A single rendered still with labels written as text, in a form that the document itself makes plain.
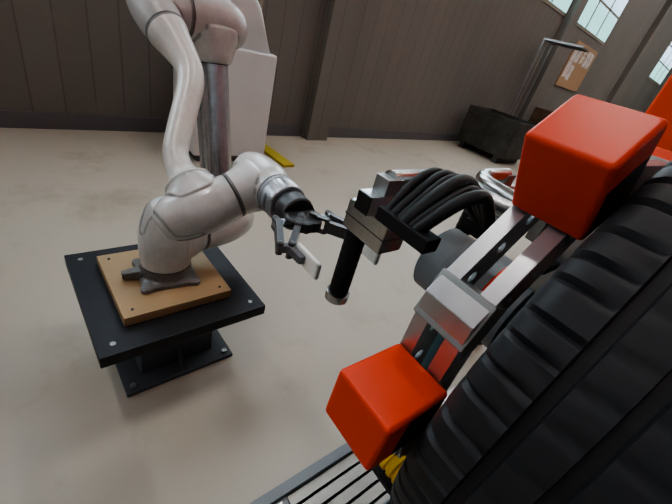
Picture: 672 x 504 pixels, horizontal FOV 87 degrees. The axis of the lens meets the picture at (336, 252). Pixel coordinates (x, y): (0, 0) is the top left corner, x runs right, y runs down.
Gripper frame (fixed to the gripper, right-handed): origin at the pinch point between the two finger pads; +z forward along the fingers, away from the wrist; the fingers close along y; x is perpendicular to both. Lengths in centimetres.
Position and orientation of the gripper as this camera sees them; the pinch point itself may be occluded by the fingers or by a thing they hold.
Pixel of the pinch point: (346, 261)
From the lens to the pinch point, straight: 61.6
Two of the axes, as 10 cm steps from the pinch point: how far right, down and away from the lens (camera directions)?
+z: 5.7, 5.5, -6.0
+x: 2.4, -8.2, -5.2
